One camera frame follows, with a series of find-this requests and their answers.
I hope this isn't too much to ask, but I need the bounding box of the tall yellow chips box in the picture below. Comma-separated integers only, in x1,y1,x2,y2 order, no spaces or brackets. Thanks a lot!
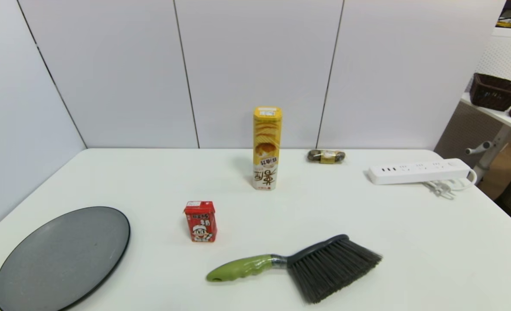
252,107,283,191

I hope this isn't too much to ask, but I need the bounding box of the packaged brown snack yellow label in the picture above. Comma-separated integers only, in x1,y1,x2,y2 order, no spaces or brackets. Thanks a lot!
307,149,346,164

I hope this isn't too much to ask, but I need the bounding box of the small red drink carton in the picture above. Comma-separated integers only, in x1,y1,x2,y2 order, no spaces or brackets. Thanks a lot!
183,201,218,243

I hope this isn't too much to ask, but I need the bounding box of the white power strip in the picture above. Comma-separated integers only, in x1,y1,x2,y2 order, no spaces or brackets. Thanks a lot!
368,159,472,185

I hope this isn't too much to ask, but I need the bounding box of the dark grey round plate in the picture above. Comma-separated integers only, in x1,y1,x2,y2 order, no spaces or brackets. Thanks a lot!
0,206,131,311

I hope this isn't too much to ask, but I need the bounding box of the white side table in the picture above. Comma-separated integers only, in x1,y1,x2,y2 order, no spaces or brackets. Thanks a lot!
460,92,511,183

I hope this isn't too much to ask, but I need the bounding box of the dark brown wicker basket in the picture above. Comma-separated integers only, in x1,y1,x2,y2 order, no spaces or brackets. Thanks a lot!
470,73,511,111

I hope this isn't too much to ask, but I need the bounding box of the green handled black bristle brush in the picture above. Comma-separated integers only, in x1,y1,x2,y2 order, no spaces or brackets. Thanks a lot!
206,235,383,304

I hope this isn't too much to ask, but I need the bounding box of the white power strip cable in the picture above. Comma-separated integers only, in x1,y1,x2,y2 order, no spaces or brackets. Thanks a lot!
423,168,478,200

